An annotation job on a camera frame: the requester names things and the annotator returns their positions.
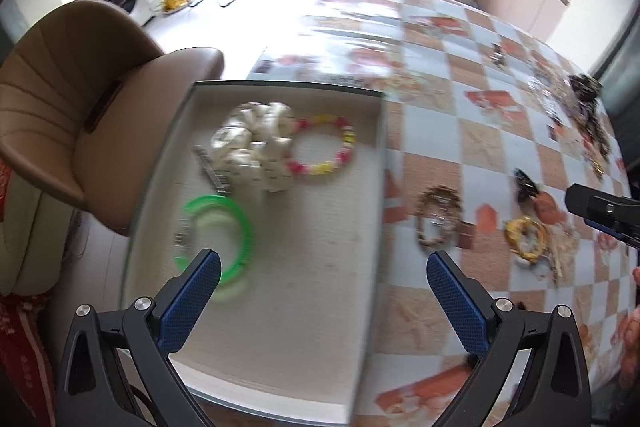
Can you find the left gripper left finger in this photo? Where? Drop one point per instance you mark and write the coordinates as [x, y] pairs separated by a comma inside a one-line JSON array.
[[115, 368]]

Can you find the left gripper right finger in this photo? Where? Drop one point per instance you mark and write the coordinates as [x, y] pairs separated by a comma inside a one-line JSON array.
[[554, 389]]

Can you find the green plastic bangle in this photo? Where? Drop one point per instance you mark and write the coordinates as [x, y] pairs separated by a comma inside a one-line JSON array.
[[240, 226]]

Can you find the white polka dot scrunchie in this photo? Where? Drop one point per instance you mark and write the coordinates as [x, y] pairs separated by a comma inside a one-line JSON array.
[[253, 144]]

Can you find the grey jewelry box tray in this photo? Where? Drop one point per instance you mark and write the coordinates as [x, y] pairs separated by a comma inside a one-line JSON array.
[[287, 338]]

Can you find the red patterned cloth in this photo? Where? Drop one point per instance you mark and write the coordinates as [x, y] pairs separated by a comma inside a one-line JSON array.
[[24, 359]]

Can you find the black hair clip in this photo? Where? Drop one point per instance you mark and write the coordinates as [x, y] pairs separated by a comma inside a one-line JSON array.
[[526, 188]]

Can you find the checkered patterned tablecloth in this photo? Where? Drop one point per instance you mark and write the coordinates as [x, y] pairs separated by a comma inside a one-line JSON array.
[[454, 119]]

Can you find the small silver earring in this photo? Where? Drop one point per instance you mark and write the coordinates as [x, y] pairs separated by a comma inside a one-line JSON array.
[[497, 55]]

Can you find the silver hair clip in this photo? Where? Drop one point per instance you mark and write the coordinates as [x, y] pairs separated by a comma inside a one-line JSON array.
[[218, 178]]

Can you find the brown leather chair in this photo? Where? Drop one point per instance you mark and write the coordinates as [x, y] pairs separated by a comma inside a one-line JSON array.
[[87, 99]]

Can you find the yellow items on floor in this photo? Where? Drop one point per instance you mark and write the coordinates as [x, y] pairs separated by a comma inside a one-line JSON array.
[[171, 6]]

